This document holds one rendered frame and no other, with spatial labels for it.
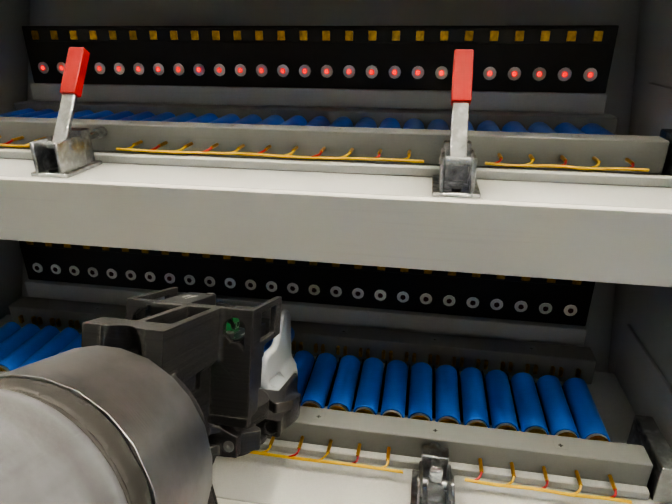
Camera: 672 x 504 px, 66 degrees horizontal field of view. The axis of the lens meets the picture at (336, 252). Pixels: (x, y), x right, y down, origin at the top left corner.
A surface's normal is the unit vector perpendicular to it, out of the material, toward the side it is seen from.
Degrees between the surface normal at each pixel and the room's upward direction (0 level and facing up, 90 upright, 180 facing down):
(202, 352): 90
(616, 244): 111
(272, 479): 21
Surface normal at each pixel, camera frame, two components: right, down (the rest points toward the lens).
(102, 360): 0.28, -0.95
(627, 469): -0.17, 0.39
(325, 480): 0.00, -0.92
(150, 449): 0.89, -0.41
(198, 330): 0.98, 0.07
